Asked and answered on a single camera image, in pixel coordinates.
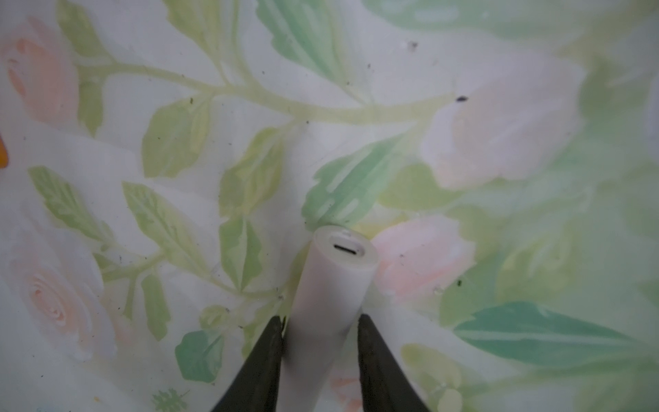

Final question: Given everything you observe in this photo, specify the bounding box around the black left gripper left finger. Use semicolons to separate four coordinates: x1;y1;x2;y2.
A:
211;316;284;412

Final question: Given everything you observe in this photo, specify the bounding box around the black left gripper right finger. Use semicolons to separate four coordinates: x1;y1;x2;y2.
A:
358;313;429;412

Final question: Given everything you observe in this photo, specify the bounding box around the orange power strip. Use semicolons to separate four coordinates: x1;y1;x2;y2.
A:
0;137;10;169

